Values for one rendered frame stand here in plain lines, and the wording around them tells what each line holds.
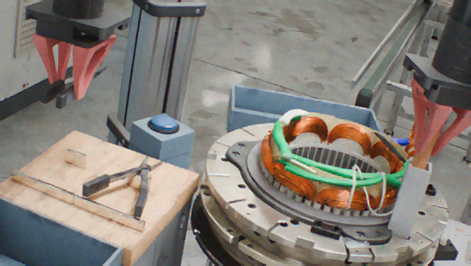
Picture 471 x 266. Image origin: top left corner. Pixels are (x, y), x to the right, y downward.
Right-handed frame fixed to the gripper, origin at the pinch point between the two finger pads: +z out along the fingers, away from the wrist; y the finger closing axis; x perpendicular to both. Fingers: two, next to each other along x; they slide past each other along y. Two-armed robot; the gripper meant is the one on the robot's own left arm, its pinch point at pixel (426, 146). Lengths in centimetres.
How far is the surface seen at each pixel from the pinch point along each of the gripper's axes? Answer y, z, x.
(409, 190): -0.7, 5.2, -1.1
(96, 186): -33.8, 14.2, 6.8
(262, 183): -14.4, 11.6, 7.7
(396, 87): 81, 50, 151
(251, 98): -6.1, 17.5, 45.2
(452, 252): 41, 39, 35
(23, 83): -51, 114, 244
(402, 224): 0.1, 9.6, -1.4
